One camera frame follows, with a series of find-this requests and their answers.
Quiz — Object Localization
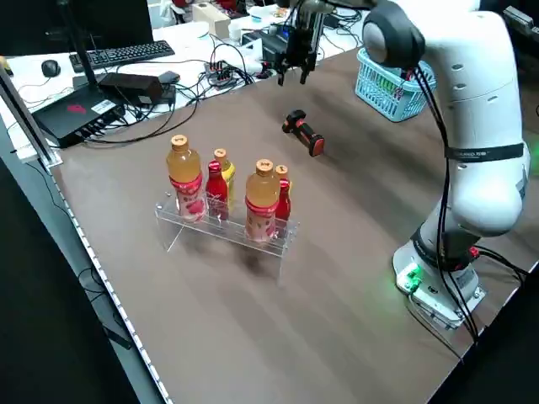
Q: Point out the orange black barcode scanner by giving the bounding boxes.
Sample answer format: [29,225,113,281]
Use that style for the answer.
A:
[281,109,326,158]

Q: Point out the white side desk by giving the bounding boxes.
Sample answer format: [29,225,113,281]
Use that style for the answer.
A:
[0,0,363,161]

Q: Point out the peach juice bottle pink label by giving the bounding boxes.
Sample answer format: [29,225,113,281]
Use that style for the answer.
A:
[244,158,282,244]
[165,133,209,223]

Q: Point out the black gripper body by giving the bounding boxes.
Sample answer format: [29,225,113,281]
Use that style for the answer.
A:
[285,24,318,65]

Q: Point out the black keyboard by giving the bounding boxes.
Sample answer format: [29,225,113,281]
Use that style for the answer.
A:
[85,40,176,72]

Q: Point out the red cola bottle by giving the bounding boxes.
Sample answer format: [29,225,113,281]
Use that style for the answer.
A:
[275,178,293,221]
[393,69,416,104]
[205,160,231,221]

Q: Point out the wooden box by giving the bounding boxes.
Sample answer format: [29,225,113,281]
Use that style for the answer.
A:
[192,2,232,38]

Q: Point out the flat black box red logo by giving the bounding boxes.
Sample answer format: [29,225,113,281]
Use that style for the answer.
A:
[30,81,128,149]

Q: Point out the clear acrylic bottle shelf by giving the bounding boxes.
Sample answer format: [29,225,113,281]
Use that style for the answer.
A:
[154,189,302,288]

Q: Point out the aluminium edge rail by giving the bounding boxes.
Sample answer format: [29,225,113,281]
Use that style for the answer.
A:
[0,62,65,168]

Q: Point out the black base cables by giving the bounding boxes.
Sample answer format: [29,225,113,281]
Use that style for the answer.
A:
[473,247,530,281]

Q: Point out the black monitor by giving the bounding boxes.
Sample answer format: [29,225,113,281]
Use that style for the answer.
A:
[58,0,152,48]

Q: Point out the light blue plastic basket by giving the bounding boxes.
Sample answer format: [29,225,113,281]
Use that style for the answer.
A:
[355,45,435,124]

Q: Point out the black device blue light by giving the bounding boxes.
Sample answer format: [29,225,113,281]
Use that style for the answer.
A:
[259,23,296,63]

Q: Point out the dark power adapter brick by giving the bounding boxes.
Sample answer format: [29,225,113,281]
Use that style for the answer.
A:
[98,72,164,107]

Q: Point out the green snack packet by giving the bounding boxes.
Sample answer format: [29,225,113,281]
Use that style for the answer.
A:
[372,72,399,104]

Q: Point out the black stand pole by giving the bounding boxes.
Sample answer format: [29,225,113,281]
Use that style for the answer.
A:
[57,0,104,92]

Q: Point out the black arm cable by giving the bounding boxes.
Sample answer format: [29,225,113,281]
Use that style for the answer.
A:
[410,62,481,344]

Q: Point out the grey usb hub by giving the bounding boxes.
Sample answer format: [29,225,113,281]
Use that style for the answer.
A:
[203,60,233,84]

